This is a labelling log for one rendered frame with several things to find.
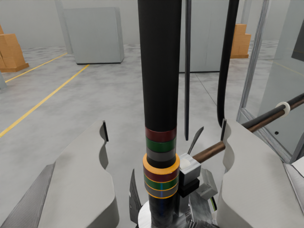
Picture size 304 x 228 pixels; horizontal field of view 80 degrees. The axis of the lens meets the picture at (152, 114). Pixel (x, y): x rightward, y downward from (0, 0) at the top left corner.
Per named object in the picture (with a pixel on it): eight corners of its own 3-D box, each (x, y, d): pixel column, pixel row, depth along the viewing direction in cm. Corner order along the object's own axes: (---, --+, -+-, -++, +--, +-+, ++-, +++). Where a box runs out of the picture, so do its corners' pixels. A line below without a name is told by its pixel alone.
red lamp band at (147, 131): (163, 121, 22) (163, 111, 21) (183, 134, 19) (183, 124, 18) (139, 130, 20) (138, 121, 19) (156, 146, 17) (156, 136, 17)
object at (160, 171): (164, 167, 26) (164, 141, 24) (185, 188, 23) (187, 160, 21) (138, 181, 24) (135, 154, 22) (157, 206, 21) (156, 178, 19)
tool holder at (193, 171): (175, 188, 33) (177, 144, 28) (205, 220, 27) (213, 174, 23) (130, 216, 28) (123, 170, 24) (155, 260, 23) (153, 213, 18)
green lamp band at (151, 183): (164, 158, 25) (164, 151, 25) (186, 178, 22) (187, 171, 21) (137, 172, 23) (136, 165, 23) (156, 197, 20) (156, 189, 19)
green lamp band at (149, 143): (163, 130, 22) (163, 121, 22) (182, 144, 20) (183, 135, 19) (140, 140, 21) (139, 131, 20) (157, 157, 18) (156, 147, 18)
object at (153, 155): (163, 139, 23) (163, 130, 22) (182, 154, 20) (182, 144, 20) (140, 149, 21) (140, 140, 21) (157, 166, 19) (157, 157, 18)
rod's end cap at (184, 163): (182, 165, 26) (183, 155, 25) (192, 174, 25) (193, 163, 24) (171, 172, 25) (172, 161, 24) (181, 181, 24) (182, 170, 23)
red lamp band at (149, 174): (164, 151, 25) (164, 144, 24) (187, 171, 21) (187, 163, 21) (136, 164, 23) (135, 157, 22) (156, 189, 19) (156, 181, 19)
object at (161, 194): (164, 165, 26) (164, 159, 25) (186, 186, 23) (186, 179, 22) (138, 179, 24) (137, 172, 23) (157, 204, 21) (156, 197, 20)
